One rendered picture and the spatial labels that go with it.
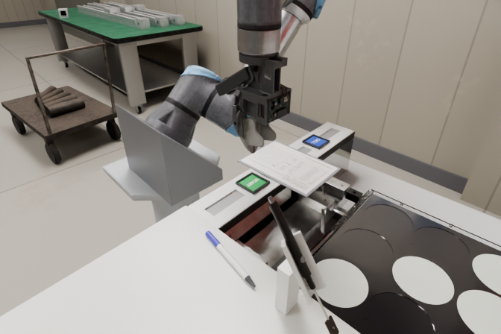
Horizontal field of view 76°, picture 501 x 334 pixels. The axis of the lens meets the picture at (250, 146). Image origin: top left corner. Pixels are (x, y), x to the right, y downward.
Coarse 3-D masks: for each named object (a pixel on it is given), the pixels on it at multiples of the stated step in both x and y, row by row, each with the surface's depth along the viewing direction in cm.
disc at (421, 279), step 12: (396, 264) 60; (408, 264) 60; (420, 264) 60; (432, 264) 60; (396, 276) 58; (408, 276) 58; (420, 276) 58; (432, 276) 58; (444, 276) 58; (408, 288) 56; (420, 288) 56; (432, 288) 56; (444, 288) 56; (420, 300) 54; (432, 300) 54; (444, 300) 54
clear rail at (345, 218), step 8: (368, 192) 78; (360, 200) 76; (352, 208) 73; (344, 216) 71; (336, 224) 69; (328, 232) 67; (320, 240) 65; (328, 240) 66; (312, 248) 63; (320, 248) 64; (312, 256) 62
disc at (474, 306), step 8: (464, 296) 55; (472, 296) 55; (480, 296) 55; (488, 296) 55; (496, 296) 55; (464, 304) 53; (472, 304) 53; (480, 304) 53; (488, 304) 53; (496, 304) 53; (464, 312) 52; (472, 312) 52; (480, 312) 52; (488, 312) 52; (496, 312) 52; (464, 320) 51; (472, 320) 51; (480, 320) 51; (488, 320) 51; (496, 320) 51; (472, 328) 50; (480, 328) 50; (488, 328) 50; (496, 328) 50
